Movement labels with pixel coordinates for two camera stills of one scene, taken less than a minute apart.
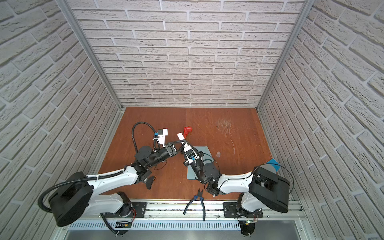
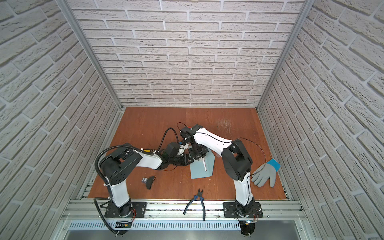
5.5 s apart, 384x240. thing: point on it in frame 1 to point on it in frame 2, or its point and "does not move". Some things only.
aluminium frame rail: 174,209 does not move
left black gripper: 170,145 to 187,162
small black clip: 149,181 does not move
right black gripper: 189,164 to 196,156
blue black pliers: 199,194 does not move
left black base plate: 139,210 does not move
